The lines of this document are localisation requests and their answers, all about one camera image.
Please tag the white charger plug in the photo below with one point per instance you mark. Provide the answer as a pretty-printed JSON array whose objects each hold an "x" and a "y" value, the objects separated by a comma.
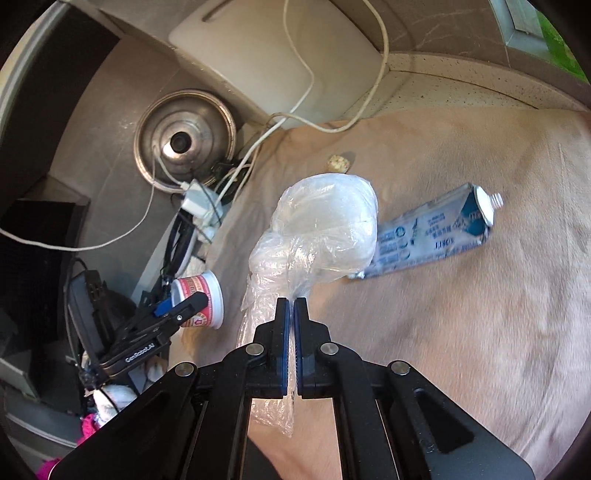
[{"x": 198, "y": 201}]

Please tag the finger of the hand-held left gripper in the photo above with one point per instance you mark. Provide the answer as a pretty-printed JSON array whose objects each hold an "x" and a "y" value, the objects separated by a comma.
[
  {"x": 161, "y": 308},
  {"x": 191, "y": 307}
]

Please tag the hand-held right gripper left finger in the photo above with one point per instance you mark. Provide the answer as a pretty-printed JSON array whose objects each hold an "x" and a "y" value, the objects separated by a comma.
[{"x": 286, "y": 346}]

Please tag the clear plastic bag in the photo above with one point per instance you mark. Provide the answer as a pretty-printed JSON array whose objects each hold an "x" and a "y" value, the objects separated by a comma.
[{"x": 323, "y": 221}]

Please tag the red label paper cup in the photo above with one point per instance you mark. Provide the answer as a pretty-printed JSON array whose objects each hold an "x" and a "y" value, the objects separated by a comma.
[{"x": 205, "y": 295}]

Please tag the person's left forearm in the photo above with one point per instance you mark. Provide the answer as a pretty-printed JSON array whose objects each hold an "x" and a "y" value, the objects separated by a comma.
[{"x": 88, "y": 427}]

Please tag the grey window frame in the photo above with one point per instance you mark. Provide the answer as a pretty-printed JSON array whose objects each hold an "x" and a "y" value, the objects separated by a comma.
[{"x": 521, "y": 27}]

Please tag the metal pot lid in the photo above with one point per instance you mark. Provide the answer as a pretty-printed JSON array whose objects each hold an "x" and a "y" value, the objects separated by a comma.
[{"x": 198, "y": 120}]

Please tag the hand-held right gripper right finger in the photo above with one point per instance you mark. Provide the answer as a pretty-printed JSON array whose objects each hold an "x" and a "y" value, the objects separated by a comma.
[{"x": 299, "y": 346}]

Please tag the small beige scrap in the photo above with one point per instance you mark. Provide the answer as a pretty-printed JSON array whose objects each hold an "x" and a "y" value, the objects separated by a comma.
[{"x": 338, "y": 162}]

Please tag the person's left hand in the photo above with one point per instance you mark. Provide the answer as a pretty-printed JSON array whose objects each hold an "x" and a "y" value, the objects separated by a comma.
[{"x": 115, "y": 401}]

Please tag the beige blanket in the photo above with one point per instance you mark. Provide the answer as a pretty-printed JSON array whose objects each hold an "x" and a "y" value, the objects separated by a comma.
[{"x": 461, "y": 323}]

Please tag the blue toothpaste tube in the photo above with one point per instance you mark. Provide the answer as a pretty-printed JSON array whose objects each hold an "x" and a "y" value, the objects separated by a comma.
[{"x": 429, "y": 235}]

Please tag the white cutting board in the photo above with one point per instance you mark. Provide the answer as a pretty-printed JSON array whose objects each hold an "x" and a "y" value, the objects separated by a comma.
[{"x": 240, "y": 46}]

